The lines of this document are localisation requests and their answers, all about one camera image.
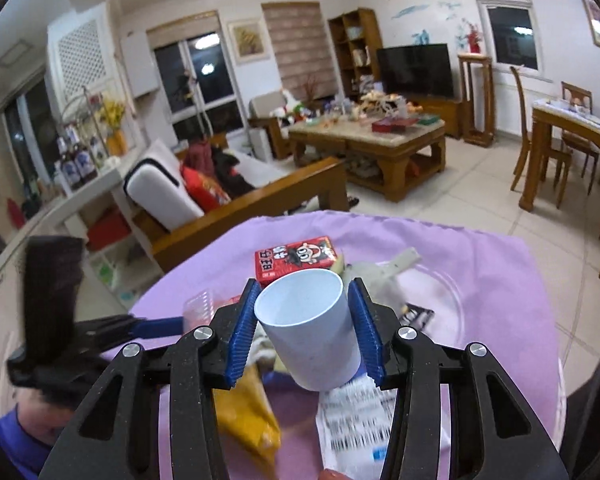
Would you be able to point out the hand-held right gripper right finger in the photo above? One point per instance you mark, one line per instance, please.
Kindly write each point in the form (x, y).
(367, 335)

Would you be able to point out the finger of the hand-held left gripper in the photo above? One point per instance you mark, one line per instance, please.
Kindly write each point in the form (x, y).
(155, 327)

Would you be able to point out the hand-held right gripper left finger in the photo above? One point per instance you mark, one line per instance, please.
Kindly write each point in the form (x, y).
(242, 332)

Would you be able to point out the white cup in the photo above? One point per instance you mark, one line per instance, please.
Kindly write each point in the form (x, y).
(305, 330)

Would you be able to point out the person's left forearm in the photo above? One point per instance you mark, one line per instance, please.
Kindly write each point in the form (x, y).
(10, 442)

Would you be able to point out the clear plastic container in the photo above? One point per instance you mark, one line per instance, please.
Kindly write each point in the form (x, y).
(200, 310)

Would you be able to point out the black wrapper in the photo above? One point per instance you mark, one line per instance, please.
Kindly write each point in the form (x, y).
(420, 316)

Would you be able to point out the yellow snack packet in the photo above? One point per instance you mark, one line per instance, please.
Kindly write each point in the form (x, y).
(245, 415)

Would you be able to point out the white barcode packet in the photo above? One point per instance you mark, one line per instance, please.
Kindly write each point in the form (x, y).
(355, 420)

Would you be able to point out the clear glass plate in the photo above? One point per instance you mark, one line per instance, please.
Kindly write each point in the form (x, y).
(445, 290)

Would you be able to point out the red snack box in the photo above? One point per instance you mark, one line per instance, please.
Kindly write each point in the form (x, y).
(290, 256)

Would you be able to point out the red storage box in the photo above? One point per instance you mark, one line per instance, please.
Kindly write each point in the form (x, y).
(107, 230)

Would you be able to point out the wooden chair backrest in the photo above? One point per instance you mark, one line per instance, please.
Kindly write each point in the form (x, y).
(260, 200)

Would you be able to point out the purple tablecloth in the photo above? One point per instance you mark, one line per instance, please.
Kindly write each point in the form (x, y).
(500, 310)

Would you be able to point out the white sofa cushion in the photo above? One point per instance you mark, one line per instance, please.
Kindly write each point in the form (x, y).
(160, 185)

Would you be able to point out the row of dark bottles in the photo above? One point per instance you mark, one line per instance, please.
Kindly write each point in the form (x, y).
(77, 160)

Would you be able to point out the red pillow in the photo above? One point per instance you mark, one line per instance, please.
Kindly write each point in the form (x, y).
(205, 190)

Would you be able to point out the dark clothes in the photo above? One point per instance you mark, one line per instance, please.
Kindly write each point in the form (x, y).
(230, 175)

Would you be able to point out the wooden coffee table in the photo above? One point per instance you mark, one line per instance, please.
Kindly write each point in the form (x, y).
(380, 145)

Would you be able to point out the yellow flowers in vase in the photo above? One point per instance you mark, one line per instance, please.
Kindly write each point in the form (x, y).
(112, 120)

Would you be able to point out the wooden armchair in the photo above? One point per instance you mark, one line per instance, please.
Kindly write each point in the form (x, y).
(267, 125)

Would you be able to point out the red tray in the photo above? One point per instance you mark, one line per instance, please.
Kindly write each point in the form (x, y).
(392, 126)

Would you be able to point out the pile of toys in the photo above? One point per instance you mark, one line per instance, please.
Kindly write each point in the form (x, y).
(375, 105)

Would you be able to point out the wooden television stand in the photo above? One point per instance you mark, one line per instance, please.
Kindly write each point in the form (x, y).
(440, 115)

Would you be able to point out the white lattice cabinet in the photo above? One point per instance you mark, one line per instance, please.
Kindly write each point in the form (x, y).
(82, 60)

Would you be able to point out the balcony glass door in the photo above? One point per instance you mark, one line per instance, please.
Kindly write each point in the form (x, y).
(205, 80)

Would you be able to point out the white air conditioner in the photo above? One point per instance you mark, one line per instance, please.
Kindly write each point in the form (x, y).
(140, 62)

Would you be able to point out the tall wooden stand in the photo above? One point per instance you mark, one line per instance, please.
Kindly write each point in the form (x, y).
(475, 100)

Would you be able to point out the black television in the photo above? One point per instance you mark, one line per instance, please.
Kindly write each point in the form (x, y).
(415, 70)

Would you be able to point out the wooden dining table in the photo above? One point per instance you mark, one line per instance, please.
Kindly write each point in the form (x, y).
(545, 130)

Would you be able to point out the wooden bookshelf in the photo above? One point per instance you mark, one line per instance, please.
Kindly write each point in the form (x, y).
(340, 60)

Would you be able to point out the striped roller blind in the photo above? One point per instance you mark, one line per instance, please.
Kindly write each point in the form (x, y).
(300, 50)

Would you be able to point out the red flower vase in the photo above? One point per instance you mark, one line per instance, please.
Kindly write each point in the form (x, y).
(474, 42)

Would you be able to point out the white framed window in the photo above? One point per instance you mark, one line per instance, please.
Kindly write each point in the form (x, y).
(510, 30)

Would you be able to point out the yellow flower wall picture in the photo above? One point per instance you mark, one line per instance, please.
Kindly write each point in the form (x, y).
(249, 41)

